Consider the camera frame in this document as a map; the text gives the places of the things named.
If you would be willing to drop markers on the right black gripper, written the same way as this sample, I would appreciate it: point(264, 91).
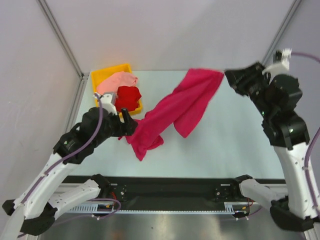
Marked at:
point(238, 78)

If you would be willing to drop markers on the red t shirt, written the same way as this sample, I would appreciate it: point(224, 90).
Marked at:
point(127, 97)

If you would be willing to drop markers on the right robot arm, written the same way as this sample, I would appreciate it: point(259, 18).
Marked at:
point(275, 94)

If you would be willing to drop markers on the left aluminium frame post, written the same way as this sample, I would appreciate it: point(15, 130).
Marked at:
point(49, 16)

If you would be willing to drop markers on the aluminium frame post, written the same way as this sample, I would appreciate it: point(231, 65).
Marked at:
point(294, 8)
point(49, 16)

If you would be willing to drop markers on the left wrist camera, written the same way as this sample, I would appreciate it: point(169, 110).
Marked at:
point(106, 101)

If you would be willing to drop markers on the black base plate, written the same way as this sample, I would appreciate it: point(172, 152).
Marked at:
point(160, 189)

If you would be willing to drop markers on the right aluminium frame post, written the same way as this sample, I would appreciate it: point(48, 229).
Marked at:
point(294, 8)

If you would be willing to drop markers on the magenta t shirt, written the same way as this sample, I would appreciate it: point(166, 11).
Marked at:
point(183, 108)

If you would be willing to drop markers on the light pink t shirt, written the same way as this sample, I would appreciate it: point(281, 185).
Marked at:
point(116, 80)

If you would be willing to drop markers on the white slotted cable duct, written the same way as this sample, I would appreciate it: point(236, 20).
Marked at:
point(176, 207)

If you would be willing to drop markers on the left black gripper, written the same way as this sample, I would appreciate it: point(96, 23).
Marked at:
point(126, 128)

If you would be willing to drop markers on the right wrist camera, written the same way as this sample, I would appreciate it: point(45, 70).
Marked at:
point(281, 63)

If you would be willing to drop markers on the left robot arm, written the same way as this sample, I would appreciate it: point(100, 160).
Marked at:
point(37, 209)

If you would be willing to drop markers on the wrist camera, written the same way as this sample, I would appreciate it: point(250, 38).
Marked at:
point(281, 63)
point(106, 101)

